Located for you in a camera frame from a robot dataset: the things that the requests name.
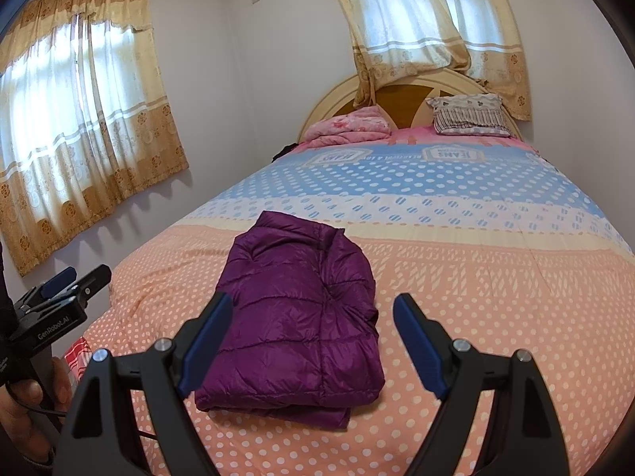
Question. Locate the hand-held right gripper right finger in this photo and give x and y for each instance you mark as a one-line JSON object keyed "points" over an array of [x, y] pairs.
{"points": [[419, 347]]}

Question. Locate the beige floral curtain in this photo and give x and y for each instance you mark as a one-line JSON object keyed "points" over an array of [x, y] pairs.
{"points": [[99, 134], [421, 20]]}

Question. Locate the purple hooded puffer jacket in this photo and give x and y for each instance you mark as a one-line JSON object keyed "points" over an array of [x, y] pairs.
{"points": [[297, 317]]}

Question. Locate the black object beside bed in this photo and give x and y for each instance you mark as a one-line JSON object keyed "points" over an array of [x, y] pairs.
{"points": [[285, 152]]}

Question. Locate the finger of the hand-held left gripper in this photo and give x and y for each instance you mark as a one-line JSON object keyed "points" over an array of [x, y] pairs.
{"points": [[59, 277], [96, 277]]}

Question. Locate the red checked sheet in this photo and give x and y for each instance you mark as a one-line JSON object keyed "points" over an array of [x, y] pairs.
{"points": [[77, 357]]}

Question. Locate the cream wooden headboard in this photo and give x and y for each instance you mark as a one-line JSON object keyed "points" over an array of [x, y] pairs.
{"points": [[397, 101]]}

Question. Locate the pink folded blanket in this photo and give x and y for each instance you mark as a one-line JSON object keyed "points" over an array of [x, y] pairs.
{"points": [[347, 126]]}

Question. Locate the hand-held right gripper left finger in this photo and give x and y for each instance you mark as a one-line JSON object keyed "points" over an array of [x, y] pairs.
{"points": [[206, 342]]}

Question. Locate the polka dot bedspread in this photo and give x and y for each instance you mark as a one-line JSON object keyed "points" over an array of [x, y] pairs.
{"points": [[496, 282]]}

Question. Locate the person's left hand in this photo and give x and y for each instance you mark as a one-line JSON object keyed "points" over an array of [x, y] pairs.
{"points": [[20, 426]]}

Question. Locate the striped pillow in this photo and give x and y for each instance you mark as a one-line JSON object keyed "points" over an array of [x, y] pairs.
{"points": [[471, 119]]}

